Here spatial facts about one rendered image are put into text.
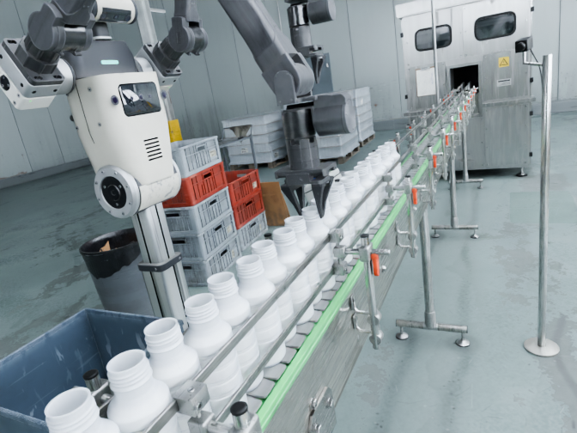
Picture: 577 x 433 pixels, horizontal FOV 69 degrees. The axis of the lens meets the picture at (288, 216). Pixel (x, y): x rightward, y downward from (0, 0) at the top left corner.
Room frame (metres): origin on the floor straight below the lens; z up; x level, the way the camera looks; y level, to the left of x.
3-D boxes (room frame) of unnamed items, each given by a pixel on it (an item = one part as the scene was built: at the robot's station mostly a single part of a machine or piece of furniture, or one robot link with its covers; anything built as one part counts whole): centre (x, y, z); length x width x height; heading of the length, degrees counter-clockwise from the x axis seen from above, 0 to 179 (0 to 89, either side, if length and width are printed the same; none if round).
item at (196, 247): (3.41, 0.77, 0.33); 0.61 x 0.41 x 0.22; 158
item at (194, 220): (3.41, 0.77, 0.55); 0.61 x 0.41 x 0.22; 159
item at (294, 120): (0.77, -0.05, 1.33); 0.07 x 0.06 x 0.07; 62
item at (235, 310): (0.51, 0.10, 1.08); 0.06 x 0.06 x 0.17
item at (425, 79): (5.11, -1.86, 1.22); 0.23 x 0.03 x 0.32; 62
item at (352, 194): (0.98, -0.15, 1.08); 0.06 x 0.06 x 0.17
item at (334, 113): (0.76, -0.08, 1.36); 0.12 x 0.09 x 0.12; 62
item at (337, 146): (8.01, -0.91, 0.59); 1.24 x 1.03 x 1.17; 155
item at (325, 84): (11.63, -1.24, 1.05); 1.00 x 0.10 x 2.10; 62
